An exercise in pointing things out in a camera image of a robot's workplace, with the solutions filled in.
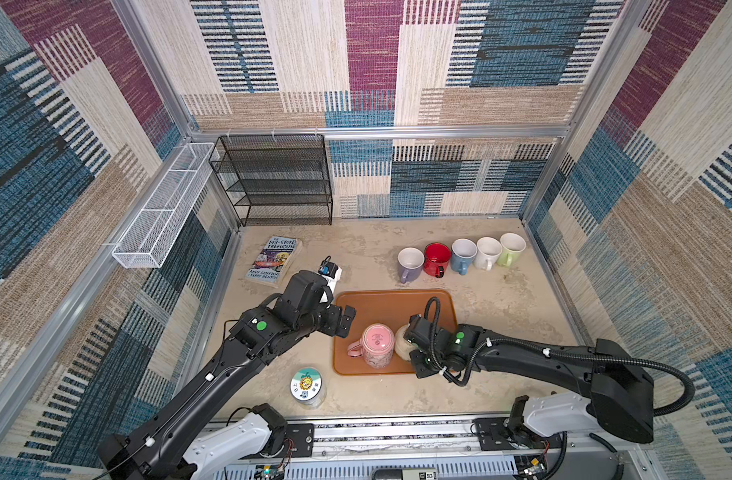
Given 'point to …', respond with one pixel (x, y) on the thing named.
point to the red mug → (437, 257)
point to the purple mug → (410, 264)
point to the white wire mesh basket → (147, 240)
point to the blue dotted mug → (462, 255)
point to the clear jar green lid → (307, 386)
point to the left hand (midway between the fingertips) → (339, 302)
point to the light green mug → (511, 246)
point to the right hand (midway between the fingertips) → (422, 368)
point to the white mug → (488, 251)
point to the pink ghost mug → (375, 346)
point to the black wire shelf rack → (276, 180)
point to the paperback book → (273, 259)
